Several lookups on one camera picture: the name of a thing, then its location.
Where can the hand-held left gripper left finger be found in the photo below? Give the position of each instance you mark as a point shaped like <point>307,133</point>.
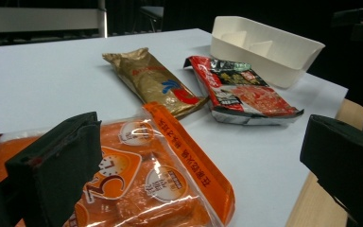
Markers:
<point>53,167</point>

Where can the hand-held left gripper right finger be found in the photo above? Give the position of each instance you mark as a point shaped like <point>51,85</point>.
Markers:
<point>343,157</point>

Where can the red and black food packet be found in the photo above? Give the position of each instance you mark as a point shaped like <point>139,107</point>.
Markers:
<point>258,97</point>

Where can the white divided container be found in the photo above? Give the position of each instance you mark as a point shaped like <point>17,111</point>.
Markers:
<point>283,63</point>

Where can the orange clear sausage packet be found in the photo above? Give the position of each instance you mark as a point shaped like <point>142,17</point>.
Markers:
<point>170,189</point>

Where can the gold foil packet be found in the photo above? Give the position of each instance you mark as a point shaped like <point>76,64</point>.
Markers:
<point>151,82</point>

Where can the white table sheet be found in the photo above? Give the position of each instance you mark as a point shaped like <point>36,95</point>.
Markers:
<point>44,88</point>

